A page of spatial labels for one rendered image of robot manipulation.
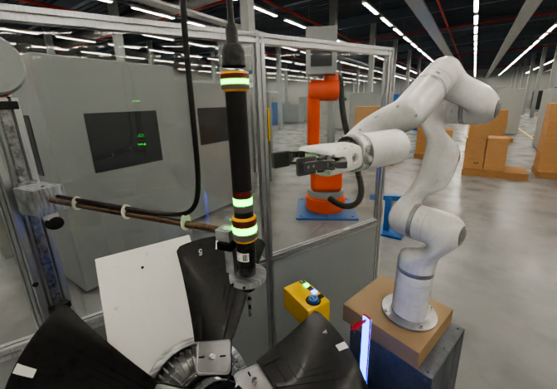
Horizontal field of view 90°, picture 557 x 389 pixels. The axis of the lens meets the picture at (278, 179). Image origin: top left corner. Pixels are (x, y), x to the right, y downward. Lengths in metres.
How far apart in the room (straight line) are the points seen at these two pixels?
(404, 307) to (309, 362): 0.50
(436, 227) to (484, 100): 0.39
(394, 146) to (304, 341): 0.53
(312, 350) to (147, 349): 0.43
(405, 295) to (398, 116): 0.65
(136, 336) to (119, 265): 0.19
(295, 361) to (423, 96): 0.70
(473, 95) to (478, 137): 6.90
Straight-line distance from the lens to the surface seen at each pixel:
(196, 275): 0.74
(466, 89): 0.99
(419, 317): 1.20
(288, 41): 1.40
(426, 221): 1.01
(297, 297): 1.12
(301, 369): 0.77
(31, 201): 0.94
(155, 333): 0.92
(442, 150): 1.02
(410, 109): 0.76
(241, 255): 0.52
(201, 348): 0.74
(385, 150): 0.65
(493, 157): 7.96
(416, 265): 1.07
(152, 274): 0.93
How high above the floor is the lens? 1.77
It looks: 15 degrees down
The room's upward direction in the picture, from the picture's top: 2 degrees counter-clockwise
